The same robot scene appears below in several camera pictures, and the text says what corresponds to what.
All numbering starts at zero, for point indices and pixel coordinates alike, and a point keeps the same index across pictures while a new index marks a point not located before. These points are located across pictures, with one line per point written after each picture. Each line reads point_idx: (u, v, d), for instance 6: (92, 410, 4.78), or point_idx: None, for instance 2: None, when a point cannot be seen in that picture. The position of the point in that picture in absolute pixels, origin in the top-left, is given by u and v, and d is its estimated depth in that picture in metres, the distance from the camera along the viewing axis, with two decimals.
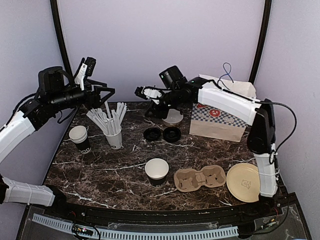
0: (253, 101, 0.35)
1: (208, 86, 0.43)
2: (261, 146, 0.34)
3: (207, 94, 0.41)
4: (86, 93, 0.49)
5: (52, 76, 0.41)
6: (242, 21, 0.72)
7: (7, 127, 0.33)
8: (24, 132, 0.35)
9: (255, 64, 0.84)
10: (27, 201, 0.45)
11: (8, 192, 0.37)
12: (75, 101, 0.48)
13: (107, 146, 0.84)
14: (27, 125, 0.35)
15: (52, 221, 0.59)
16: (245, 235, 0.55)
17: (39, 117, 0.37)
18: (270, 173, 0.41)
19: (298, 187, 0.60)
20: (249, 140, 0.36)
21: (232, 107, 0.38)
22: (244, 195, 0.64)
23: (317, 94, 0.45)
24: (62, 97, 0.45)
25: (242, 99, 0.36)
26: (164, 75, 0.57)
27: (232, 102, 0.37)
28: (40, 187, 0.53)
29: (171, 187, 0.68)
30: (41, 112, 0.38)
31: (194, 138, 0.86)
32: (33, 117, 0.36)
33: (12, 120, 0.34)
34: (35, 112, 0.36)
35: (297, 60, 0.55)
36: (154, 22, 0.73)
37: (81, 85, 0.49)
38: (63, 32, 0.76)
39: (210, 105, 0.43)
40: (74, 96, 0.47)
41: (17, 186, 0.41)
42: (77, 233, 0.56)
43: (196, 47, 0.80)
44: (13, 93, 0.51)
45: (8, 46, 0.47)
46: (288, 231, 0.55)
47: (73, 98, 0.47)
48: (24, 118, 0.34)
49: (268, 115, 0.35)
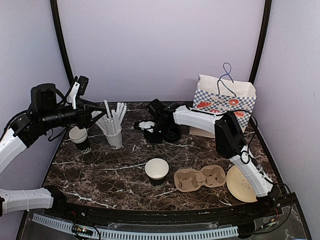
0: (215, 115, 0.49)
1: (181, 109, 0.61)
2: (228, 151, 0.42)
3: (179, 116, 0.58)
4: (78, 111, 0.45)
5: (45, 94, 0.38)
6: (243, 21, 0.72)
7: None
8: (16, 150, 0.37)
9: (255, 64, 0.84)
10: (25, 207, 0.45)
11: (4, 204, 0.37)
12: (67, 120, 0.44)
13: (107, 146, 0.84)
14: (19, 144, 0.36)
15: (52, 221, 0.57)
16: (245, 235, 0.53)
17: (29, 135, 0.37)
18: (252, 173, 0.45)
19: (298, 187, 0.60)
20: (217, 147, 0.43)
21: (199, 122, 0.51)
22: (244, 195, 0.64)
23: (316, 94, 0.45)
24: (53, 115, 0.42)
25: (206, 114, 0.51)
26: (149, 107, 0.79)
27: (198, 118, 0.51)
28: (38, 191, 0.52)
29: (171, 187, 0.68)
30: (32, 130, 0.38)
31: (194, 138, 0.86)
32: (23, 135, 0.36)
33: (4, 139, 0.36)
34: (26, 129, 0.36)
35: (297, 60, 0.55)
36: (155, 22, 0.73)
37: (73, 103, 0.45)
38: (64, 32, 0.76)
39: (185, 123, 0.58)
40: (66, 114, 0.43)
41: (13, 197, 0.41)
42: (78, 233, 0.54)
43: (196, 47, 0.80)
44: (12, 94, 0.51)
45: (7, 46, 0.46)
46: (288, 231, 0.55)
47: (64, 117, 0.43)
48: (14, 136, 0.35)
49: (230, 125, 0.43)
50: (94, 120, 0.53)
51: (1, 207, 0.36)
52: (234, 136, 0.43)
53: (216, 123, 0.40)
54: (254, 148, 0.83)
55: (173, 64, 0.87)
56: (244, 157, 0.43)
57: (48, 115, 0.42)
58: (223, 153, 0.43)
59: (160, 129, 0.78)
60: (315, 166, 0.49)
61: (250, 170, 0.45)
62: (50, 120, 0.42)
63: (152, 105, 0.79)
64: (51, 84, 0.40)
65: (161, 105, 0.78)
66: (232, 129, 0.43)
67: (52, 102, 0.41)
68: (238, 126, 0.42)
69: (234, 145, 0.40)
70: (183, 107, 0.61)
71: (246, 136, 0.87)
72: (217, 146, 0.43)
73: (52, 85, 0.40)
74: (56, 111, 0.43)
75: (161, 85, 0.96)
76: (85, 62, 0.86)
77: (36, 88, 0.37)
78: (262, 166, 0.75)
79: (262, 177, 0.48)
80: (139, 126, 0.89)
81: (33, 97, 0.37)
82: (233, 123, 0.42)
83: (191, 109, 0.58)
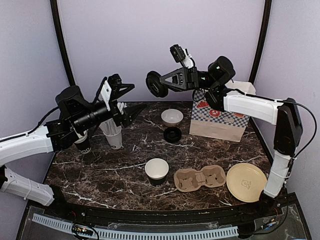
0: (276, 100, 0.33)
1: (232, 93, 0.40)
2: (289, 146, 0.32)
3: (232, 101, 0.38)
4: (112, 112, 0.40)
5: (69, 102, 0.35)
6: (243, 21, 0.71)
7: (28, 138, 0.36)
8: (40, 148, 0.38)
9: (255, 64, 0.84)
10: (22, 195, 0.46)
11: (6, 184, 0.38)
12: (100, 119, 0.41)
13: (107, 146, 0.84)
14: (46, 144, 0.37)
15: (52, 221, 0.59)
16: (245, 235, 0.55)
17: (61, 142, 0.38)
18: (281, 176, 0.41)
19: (299, 187, 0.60)
20: (277, 140, 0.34)
21: (255, 109, 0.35)
22: (244, 195, 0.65)
23: (317, 94, 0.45)
24: (86, 116, 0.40)
25: (263, 100, 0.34)
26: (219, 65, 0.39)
27: (255, 104, 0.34)
28: (42, 187, 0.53)
29: (171, 187, 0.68)
30: (65, 139, 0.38)
31: (194, 138, 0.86)
32: (55, 139, 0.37)
33: (36, 133, 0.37)
34: (59, 136, 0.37)
35: (297, 60, 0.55)
36: (155, 22, 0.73)
37: (107, 104, 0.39)
38: (63, 32, 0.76)
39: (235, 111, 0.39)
40: (98, 113, 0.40)
41: (17, 181, 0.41)
42: (77, 233, 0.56)
43: (197, 47, 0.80)
44: (12, 94, 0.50)
45: (6, 46, 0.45)
46: (287, 231, 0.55)
47: (97, 116, 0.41)
48: (46, 137, 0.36)
49: (294, 113, 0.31)
50: (137, 111, 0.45)
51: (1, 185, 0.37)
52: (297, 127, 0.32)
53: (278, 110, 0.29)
54: (254, 147, 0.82)
55: (173, 63, 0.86)
56: (290, 161, 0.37)
57: (80, 120, 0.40)
58: (282, 148, 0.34)
59: (205, 78, 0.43)
60: (315, 166, 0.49)
61: (281, 173, 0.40)
62: (82, 125, 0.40)
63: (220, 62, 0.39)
64: (76, 89, 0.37)
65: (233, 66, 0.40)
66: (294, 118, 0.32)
67: (81, 107, 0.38)
68: (298, 116, 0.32)
69: (297, 139, 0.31)
70: (233, 91, 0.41)
71: (246, 136, 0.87)
72: (276, 138, 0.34)
73: (77, 90, 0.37)
74: (88, 114, 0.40)
75: None
76: (85, 62, 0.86)
77: (61, 97, 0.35)
78: (262, 167, 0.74)
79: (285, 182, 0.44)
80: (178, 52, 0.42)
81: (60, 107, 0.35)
82: (296, 110, 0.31)
83: (246, 94, 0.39)
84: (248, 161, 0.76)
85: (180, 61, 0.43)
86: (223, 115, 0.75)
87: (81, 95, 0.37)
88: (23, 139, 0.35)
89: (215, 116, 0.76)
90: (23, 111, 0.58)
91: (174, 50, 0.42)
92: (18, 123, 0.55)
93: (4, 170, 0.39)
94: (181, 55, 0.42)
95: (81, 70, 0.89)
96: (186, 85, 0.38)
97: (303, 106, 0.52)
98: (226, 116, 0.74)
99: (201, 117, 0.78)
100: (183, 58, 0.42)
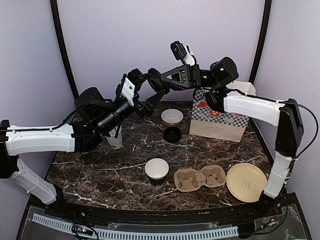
0: (277, 101, 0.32)
1: (232, 93, 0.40)
2: (290, 147, 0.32)
3: (233, 103, 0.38)
4: (136, 106, 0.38)
5: (88, 106, 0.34)
6: (244, 21, 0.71)
7: (52, 133, 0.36)
8: (60, 145, 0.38)
9: (255, 64, 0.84)
10: (27, 189, 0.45)
11: (16, 174, 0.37)
12: (124, 116, 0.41)
13: (107, 146, 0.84)
14: (68, 144, 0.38)
15: (53, 221, 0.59)
16: (245, 235, 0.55)
17: (83, 145, 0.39)
18: (281, 176, 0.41)
19: (299, 187, 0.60)
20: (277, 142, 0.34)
21: (257, 111, 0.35)
22: (245, 195, 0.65)
23: (317, 95, 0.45)
24: (108, 115, 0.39)
25: (264, 101, 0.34)
26: (223, 66, 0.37)
27: (257, 105, 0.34)
28: (47, 185, 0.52)
29: (171, 187, 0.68)
30: (88, 142, 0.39)
31: (194, 138, 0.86)
32: (78, 141, 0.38)
33: (60, 130, 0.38)
34: (82, 139, 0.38)
35: (298, 61, 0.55)
36: (155, 21, 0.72)
37: (130, 100, 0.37)
38: (64, 32, 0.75)
39: (236, 112, 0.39)
40: (121, 110, 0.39)
41: (26, 174, 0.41)
42: (77, 233, 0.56)
43: (197, 47, 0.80)
44: (11, 94, 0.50)
45: (6, 47, 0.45)
46: (288, 231, 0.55)
47: (121, 114, 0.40)
48: (71, 137, 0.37)
49: (295, 114, 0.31)
50: (160, 97, 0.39)
51: (11, 175, 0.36)
52: (297, 128, 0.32)
53: (280, 111, 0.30)
54: (254, 147, 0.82)
55: (173, 64, 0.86)
56: (291, 163, 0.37)
57: (104, 121, 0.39)
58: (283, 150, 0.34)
59: (207, 77, 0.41)
60: (314, 166, 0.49)
61: (280, 174, 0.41)
62: (107, 126, 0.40)
63: (225, 63, 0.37)
64: (94, 92, 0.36)
65: (236, 67, 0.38)
66: (296, 120, 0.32)
67: (102, 109, 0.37)
68: (299, 116, 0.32)
69: (299, 140, 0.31)
70: (233, 91, 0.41)
71: (246, 136, 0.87)
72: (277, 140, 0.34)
73: (95, 92, 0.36)
74: (110, 114, 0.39)
75: None
76: (85, 62, 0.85)
77: (80, 102, 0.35)
78: (262, 167, 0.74)
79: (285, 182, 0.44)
80: (179, 50, 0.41)
81: (80, 112, 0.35)
82: (297, 112, 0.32)
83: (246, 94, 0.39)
84: (247, 161, 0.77)
85: (181, 58, 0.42)
86: (223, 115, 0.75)
87: (98, 97, 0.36)
88: (47, 133, 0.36)
89: (215, 116, 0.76)
90: (23, 111, 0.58)
91: (175, 47, 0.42)
92: (19, 123, 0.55)
93: (17, 159, 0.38)
94: (182, 52, 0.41)
95: (81, 70, 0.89)
96: (188, 83, 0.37)
97: (304, 106, 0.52)
98: (226, 116, 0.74)
99: (201, 117, 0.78)
100: (184, 56, 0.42)
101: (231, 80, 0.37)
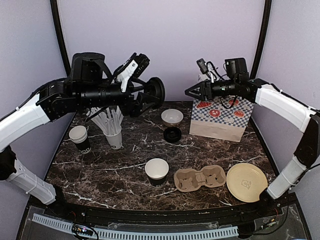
0: (310, 107, 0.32)
1: (266, 87, 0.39)
2: (310, 157, 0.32)
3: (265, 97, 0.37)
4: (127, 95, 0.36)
5: (87, 64, 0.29)
6: (243, 21, 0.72)
7: (18, 112, 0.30)
8: (39, 119, 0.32)
9: (255, 64, 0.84)
10: (26, 190, 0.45)
11: (13, 176, 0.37)
12: (110, 101, 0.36)
13: (107, 146, 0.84)
14: (40, 113, 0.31)
15: (52, 221, 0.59)
16: (245, 235, 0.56)
17: (54, 109, 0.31)
18: (289, 182, 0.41)
19: (299, 187, 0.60)
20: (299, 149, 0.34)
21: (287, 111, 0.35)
22: (245, 195, 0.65)
23: (317, 94, 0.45)
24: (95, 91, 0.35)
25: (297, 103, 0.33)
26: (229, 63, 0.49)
27: (287, 106, 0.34)
28: (46, 186, 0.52)
29: (171, 187, 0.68)
30: (57, 104, 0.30)
31: (194, 138, 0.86)
32: (46, 106, 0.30)
33: (26, 104, 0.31)
34: (49, 101, 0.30)
35: (297, 60, 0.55)
36: (155, 21, 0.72)
37: (124, 86, 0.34)
38: (64, 32, 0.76)
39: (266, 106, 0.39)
40: (110, 93, 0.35)
41: (24, 175, 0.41)
42: (78, 233, 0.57)
43: (197, 47, 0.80)
44: (11, 94, 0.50)
45: (6, 46, 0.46)
46: (288, 231, 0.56)
47: (108, 97, 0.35)
48: (36, 106, 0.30)
49: None
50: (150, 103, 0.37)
51: (9, 176, 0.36)
52: None
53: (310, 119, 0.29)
54: (254, 147, 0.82)
55: (173, 64, 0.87)
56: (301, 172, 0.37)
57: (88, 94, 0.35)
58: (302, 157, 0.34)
59: (225, 88, 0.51)
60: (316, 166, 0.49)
61: (289, 178, 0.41)
62: (88, 100, 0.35)
63: (235, 63, 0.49)
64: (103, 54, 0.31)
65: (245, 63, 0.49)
66: None
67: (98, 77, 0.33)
68: None
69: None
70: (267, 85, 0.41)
71: (246, 136, 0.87)
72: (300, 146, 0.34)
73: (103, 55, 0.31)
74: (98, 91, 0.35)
75: None
76: None
77: (81, 54, 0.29)
78: (262, 167, 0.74)
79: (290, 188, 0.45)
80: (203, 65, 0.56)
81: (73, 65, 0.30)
82: None
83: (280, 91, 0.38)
84: (247, 161, 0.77)
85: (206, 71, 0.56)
86: (223, 115, 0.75)
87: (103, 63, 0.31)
88: (12, 116, 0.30)
89: (216, 117, 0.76)
90: None
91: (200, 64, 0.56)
92: None
93: (14, 160, 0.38)
94: (204, 67, 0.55)
95: None
96: (203, 96, 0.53)
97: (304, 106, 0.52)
98: (226, 116, 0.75)
99: (201, 117, 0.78)
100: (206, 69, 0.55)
101: (247, 77, 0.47)
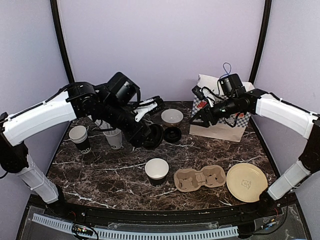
0: (311, 113, 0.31)
1: (266, 96, 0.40)
2: (315, 162, 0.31)
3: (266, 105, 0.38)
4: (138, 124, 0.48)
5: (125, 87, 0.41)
6: (243, 21, 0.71)
7: (46, 106, 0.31)
8: (63, 116, 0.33)
9: (255, 64, 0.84)
10: (31, 186, 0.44)
11: (24, 170, 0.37)
12: (123, 123, 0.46)
13: (107, 146, 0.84)
14: (68, 110, 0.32)
15: (52, 221, 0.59)
16: (245, 235, 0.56)
17: (83, 108, 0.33)
18: (291, 184, 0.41)
19: (299, 187, 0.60)
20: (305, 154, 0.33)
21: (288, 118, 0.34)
22: (245, 195, 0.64)
23: (317, 94, 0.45)
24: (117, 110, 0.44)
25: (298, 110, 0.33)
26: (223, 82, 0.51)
27: (289, 113, 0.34)
28: (51, 184, 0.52)
29: (171, 187, 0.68)
30: (86, 105, 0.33)
31: (194, 138, 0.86)
32: (77, 105, 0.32)
33: (55, 100, 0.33)
34: (81, 100, 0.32)
35: (297, 60, 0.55)
36: (155, 20, 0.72)
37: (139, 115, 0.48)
38: (63, 32, 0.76)
39: (267, 115, 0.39)
40: (126, 119, 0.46)
41: (34, 171, 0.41)
42: (78, 233, 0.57)
43: (197, 47, 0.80)
44: (12, 94, 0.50)
45: (6, 46, 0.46)
46: (288, 231, 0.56)
47: (124, 121, 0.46)
48: (66, 102, 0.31)
49: None
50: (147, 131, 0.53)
51: (20, 171, 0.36)
52: None
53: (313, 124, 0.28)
54: (254, 147, 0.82)
55: (173, 63, 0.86)
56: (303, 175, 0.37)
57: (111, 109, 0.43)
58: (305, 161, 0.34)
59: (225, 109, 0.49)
60: None
61: (291, 181, 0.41)
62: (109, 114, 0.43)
63: (229, 81, 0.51)
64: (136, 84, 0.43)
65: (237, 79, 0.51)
66: None
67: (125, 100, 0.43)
68: None
69: None
70: (267, 94, 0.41)
71: (246, 136, 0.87)
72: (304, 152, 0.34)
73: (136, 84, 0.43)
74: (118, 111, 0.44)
75: (161, 84, 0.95)
76: (85, 61, 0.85)
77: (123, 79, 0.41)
78: (262, 167, 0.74)
79: (290, 190, 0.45)
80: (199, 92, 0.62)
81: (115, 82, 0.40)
82: None
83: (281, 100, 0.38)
84: (247, 161, 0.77)
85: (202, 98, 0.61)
86: None
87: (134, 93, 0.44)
88: (39, 109, 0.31)
89: None
90: None
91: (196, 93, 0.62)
92: None
93: (27, 155, 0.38)
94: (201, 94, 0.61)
95: (81, 70, 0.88)
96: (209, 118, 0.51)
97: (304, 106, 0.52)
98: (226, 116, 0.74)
99: None
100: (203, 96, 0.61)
101: (243, 90, 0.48)
